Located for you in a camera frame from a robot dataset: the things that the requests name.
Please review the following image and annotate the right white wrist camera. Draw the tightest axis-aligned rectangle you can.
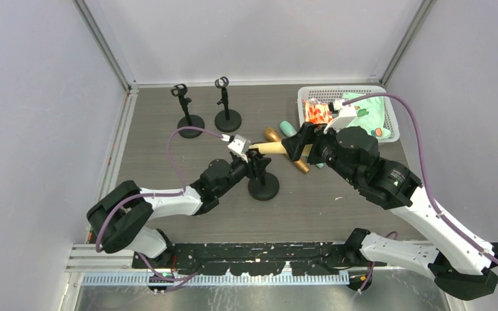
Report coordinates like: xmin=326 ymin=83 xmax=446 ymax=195
xmin=324 ymin=98 xmax=358 ymax=133

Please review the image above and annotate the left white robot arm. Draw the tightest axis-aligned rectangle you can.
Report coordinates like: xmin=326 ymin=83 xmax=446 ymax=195
xmin=86 ymin=153 xmax=279 ymax=259

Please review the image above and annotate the beige microphone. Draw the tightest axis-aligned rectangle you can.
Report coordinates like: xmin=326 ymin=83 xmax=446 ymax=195
xmin=248 ymin=141 xmax=314 ymax=157

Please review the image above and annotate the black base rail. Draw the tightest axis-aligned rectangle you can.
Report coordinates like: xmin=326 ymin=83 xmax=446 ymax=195
xmin=148 ymin=242 xmax=370 ymax=276

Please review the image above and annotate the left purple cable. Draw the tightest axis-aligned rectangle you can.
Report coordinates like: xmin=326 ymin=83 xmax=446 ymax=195
xmin=95 ymin=127 xmax=230 ymax=254

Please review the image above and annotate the black mic stand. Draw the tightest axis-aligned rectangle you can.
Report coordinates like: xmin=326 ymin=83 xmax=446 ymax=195
xmin=214 ymin=76 xmax=242 ymax=133
xmin=248 ymin=168 xmax=280 ymax=201
xmin=171 ymin=84 xmax=205 ymax=139

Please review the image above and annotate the gold microphone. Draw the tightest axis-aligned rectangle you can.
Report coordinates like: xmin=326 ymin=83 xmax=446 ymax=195
xmin=264 ymin=127 xmax=310 ymax=174

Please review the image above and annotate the white plastic basket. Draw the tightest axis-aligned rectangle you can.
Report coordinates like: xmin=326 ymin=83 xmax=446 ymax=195
xmin=296 ymin=85 xmax=400 ymax=143

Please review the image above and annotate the purple cable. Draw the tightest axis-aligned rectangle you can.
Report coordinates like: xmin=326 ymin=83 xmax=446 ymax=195
xmin=95 ymin=127 xmax=230 ymax=254
xmin=345 ymin=92 xmax=498 ymax=287

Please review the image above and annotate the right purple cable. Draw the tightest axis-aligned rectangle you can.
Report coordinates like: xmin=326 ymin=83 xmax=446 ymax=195
xmin=345 ymin=92 xmax=498 ymax=287

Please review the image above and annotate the green patterned cloth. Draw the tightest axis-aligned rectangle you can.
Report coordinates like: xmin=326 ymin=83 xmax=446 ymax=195
xmin=348 ymin=97 xmax=392 ymax=140

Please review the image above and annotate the orange patterned cloth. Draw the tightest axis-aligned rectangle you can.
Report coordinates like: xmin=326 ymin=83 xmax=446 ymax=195
xmin=302 ymin=98 xmax=333 ymax=124

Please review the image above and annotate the mint green microphone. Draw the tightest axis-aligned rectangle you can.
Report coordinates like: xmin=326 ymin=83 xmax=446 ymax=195
xmin=279 ymin=121 xmax=309 ymax=165

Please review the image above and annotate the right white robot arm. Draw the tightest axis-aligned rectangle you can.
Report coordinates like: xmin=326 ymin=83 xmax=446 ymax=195
xmin=281 ymin=122 xmax=498 ymax=301

